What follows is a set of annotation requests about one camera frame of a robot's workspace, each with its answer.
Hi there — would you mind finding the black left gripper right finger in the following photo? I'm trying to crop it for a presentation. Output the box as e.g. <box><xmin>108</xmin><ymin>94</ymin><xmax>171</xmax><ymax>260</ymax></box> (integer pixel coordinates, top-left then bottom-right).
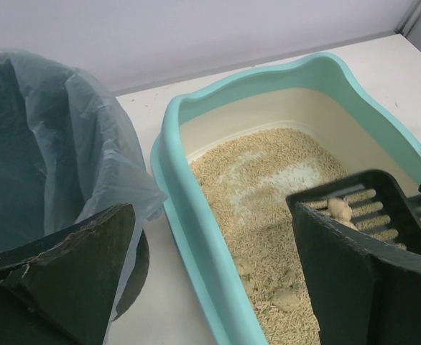
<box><xmin>292</xmin><ymin>203</ymin><xmax>421</xmax><ymax>344</ymax></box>

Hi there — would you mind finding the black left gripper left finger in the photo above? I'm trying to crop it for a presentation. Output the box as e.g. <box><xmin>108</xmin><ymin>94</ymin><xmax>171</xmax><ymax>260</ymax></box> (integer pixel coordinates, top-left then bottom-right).
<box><xmin>0</xmin><ymin>204</ymin><xmax>136</xmax><ymax>344</ymax></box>

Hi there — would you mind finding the black litter scoop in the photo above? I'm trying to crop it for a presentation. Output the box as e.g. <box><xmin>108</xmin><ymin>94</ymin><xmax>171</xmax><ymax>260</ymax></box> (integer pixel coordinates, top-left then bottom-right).
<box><xmin>286</xmin><ymin>169</ymin><xmax>421</xmax><ymax>255</ymax></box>

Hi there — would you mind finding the black trash bin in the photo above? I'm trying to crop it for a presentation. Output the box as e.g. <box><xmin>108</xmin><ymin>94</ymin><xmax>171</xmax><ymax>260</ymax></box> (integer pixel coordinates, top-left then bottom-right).
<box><xmin>0</xmin><ymin>57</ymin><xmax>151</xmax><ymax>323</ymax></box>

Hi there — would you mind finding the translucent blue bin liner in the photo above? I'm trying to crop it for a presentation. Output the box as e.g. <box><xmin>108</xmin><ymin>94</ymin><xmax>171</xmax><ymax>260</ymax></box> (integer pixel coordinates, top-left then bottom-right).
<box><xmin>0</xmin><ymin>50</ymin><xmax>166</xmax><ymax>320</ymax></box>

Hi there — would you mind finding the teal litter box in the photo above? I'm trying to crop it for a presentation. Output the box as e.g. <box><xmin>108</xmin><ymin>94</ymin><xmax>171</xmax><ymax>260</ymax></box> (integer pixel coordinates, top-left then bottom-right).
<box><xmin>150</xmin><ymin>52</ymin><xmax>421</xmax><ymax>344</ymax></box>

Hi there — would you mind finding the beige litter clump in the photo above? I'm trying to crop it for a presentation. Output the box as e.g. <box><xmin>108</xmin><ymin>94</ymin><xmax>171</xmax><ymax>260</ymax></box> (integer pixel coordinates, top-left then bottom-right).
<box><xmin>327</xmin><ymin>198</ymin><xmax>358</xmax><ymax>231</ymax></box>

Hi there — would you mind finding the beige cat litter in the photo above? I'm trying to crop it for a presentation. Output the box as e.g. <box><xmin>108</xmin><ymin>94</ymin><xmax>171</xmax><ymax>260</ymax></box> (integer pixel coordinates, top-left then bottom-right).
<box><xmin>190</xmin><ymin>128</ymin><xmax>346</xmax><ymax>344</ymax></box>

